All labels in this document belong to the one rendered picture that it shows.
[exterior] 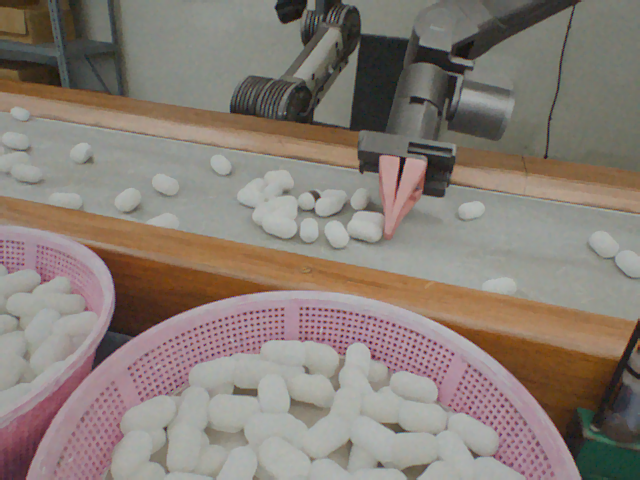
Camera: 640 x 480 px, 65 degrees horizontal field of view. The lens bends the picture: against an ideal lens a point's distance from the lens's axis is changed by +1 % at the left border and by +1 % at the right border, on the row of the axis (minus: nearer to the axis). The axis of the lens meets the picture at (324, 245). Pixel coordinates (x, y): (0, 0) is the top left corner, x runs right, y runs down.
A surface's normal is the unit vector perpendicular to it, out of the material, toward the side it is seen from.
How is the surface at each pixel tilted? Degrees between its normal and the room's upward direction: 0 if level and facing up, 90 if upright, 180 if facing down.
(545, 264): 0
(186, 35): 90
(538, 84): 90
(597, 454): 90
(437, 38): 42
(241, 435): 0
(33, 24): 90
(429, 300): 0
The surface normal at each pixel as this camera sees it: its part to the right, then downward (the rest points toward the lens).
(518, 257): 0.07, -0.88
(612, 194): -0.12, -0.31
